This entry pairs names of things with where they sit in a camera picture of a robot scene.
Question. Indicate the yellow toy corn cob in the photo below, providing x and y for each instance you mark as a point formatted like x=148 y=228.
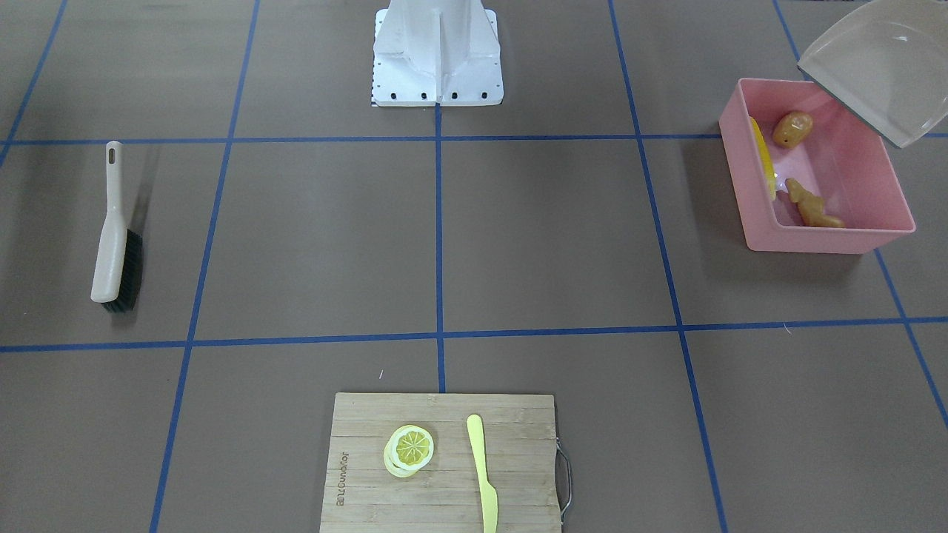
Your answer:
x=770 y=177

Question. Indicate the tan toy ginger root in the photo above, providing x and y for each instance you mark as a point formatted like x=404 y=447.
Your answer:
x=811 y=208

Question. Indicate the brown toy potato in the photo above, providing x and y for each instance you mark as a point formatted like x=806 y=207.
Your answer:
x=792 y=129

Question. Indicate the beige hand brush black bristles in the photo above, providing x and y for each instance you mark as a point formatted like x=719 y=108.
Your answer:
x=119 y=266

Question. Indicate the beige plastic dustpan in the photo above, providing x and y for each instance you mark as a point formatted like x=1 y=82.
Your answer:
x=886 y=62

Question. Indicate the pink plastic bin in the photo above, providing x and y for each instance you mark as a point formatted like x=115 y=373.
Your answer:
x=843 y=160

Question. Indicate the bamboo cutting board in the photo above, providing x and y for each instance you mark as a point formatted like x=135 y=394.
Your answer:
x=521 y=461

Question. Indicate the yellow toy lemon slices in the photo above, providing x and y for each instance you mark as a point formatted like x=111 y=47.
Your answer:
x=408 y=450

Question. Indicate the yellow plastic knife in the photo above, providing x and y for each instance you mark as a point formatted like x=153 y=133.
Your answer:
x=490 y=504

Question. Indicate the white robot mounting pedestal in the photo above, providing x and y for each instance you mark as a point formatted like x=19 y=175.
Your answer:
x=436 y=53

